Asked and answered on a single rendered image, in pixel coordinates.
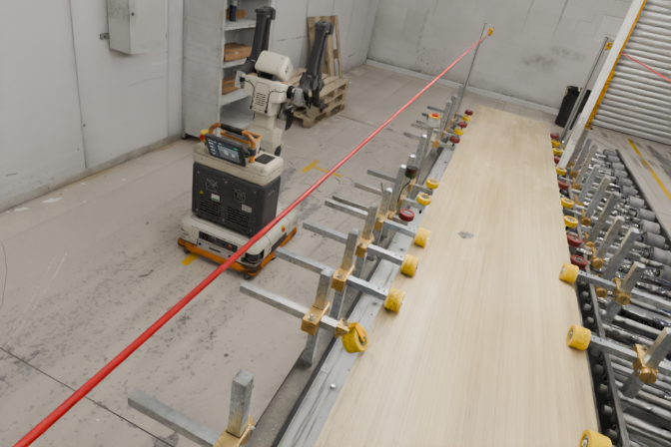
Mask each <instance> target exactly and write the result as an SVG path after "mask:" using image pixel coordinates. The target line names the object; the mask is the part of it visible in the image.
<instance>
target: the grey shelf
mask: <svg viewBox="0 0 671 447"><path fill-rule="evenodd" d="M236 1H237V9H244V10H246V12H247V16H246V17H245V18H236V22H232V21H229V19H226V9H230V4H231V0H185V2H184V64H183V127H182V139H183V140H185V139H186V138H187V137H185V131H186V134H189V135H192V136H195V137H197V138H199V137H200V134H201V130H204V129H206V130H208V129H209V127H210V125H212V124H214V123H216V122H219V123H224V124H227V125H230V126H233V127H237V128H240V129H245V128H247V127H248V126H249V123H252V122H253V121H254V112H253V111H251V110H250V109H249V107H250V101H251V96H250V95H247V94H246V93H245V92H244V89H238V90H235V91H232V92H229V93H226V94H223V95H222V79H224V78H228V77H232V76H235V71H236V70H238V71H241V70H242V69H243V68H244V64H245V62H246V60H247V58H245V59H239V60H234V61H228V62H223V61H224V44H228V43H235V42H236V41H237V42H236V43H238V45H239V44H245V45H246V47H248V46H253V40H254V34H255V28H256V21H257V15H256V14H257V12H255V10H256V8H258V7H260V6H262V5H265V6H269V4H270V7H273V0H236ZM240 2H241V6H240ZM220 11H221V17H220ZM222 12H223V13H222ZM238 30H239V34H238ZM236 39H237V40H236ZM220 48H221V49H220ZM218 49H219V55H218ZM220 50H221V51H220ZM231 67H232V68H231ZM234 67H235V68H234ZM234 69H235V70H234ZM218 81H219V82H218ZM218 83H219V84H218ZM218 85H219V86H218ZM218 87H219V88H218ZM216 88H217V93H216ZM233 102H234V104H233Z"/></svg>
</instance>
